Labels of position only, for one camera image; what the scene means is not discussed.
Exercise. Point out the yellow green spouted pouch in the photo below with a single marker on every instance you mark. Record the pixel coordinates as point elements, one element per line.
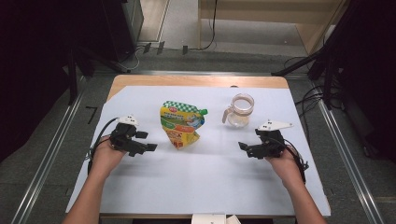
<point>182,124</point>

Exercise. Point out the white paper sheet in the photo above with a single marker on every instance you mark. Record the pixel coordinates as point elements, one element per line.
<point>199,180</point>

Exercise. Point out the black metal stand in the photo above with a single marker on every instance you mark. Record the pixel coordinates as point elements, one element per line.
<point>73,81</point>

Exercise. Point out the metal floor rail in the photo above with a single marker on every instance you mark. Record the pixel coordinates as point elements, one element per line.
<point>46,161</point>
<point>348,161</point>

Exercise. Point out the wooden shelf unit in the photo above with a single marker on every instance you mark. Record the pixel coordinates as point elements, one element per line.
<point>249,17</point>

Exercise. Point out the black tripod stand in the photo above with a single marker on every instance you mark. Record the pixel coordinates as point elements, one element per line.
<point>295,64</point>

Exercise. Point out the wooden table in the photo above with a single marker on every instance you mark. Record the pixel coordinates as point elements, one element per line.
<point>186,81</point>

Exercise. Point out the person's left hand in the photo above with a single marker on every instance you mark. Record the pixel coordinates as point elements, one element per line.
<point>104,158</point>

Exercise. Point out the person's right hand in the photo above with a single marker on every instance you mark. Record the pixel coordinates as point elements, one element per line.
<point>288,169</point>

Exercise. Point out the white box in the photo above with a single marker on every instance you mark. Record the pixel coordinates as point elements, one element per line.
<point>208,219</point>

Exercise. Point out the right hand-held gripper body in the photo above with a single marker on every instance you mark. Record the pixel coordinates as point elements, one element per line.
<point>271,144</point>

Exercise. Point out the black cabinet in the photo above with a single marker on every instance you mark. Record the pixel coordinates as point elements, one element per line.
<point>121,25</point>

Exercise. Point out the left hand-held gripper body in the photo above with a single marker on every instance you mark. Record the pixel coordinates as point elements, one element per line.
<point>124,140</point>

